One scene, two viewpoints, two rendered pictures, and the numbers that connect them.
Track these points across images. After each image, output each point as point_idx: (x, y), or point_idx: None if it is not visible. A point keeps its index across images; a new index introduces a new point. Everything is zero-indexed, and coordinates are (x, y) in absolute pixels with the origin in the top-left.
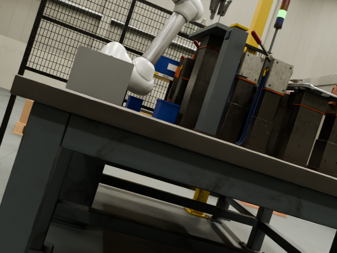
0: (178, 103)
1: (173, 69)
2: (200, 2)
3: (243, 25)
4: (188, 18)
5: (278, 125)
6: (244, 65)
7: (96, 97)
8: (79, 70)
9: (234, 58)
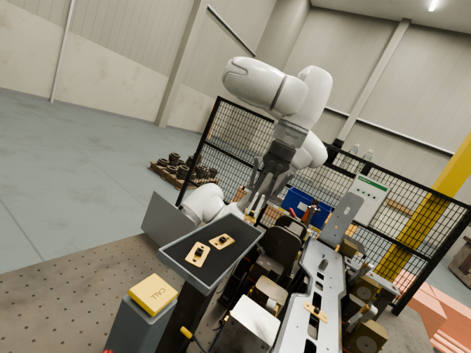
0: (233, 285)
1: (304, 209)
2: (320, 146)
3: (143, 301)
4: (298, 167)
5: None
6: (223, 338)
7: (159, 245)
8: (151, 215)
9: None
